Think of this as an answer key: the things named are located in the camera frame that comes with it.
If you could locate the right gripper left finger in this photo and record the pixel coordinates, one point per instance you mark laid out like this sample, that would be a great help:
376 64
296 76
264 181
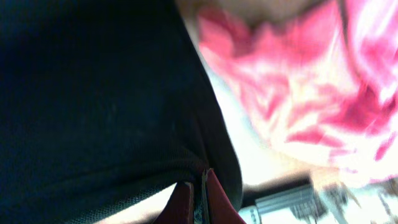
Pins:
179 209

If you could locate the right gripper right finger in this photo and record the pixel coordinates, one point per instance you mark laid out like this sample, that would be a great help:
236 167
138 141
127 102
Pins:
220 209

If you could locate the red t-shirt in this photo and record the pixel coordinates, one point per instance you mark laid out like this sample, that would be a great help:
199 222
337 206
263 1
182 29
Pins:
320 87

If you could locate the black t-shirt with logo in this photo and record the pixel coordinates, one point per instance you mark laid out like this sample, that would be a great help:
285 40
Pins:
104 103

